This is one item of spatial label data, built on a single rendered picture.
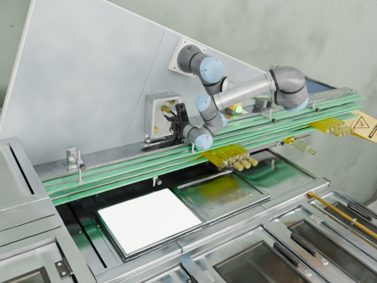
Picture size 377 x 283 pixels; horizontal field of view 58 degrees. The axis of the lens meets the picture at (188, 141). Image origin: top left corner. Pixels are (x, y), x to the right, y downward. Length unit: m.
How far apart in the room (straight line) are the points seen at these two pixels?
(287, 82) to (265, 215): 0.73
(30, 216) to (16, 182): 0.22
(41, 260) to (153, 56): 1.12
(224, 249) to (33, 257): 0.88
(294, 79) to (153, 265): 0.98
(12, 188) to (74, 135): 0.51
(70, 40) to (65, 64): 0.11
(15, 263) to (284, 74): 1.19
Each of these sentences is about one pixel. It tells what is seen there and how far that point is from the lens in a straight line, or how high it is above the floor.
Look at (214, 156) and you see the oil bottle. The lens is 1.95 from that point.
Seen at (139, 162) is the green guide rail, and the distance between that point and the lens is 1.79.
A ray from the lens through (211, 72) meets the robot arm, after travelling 1.70.
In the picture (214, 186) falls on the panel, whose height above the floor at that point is 1.10.
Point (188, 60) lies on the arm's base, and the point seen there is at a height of 0.86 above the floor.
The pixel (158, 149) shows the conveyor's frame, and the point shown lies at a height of 0.88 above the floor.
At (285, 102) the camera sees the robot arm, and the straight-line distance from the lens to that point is 1.63.
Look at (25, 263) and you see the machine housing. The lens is 1.09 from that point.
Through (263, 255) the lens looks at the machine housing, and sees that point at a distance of 1.70.
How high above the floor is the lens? 2.24
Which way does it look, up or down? 44 degrees down
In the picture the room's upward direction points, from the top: 127 degrees clockwise
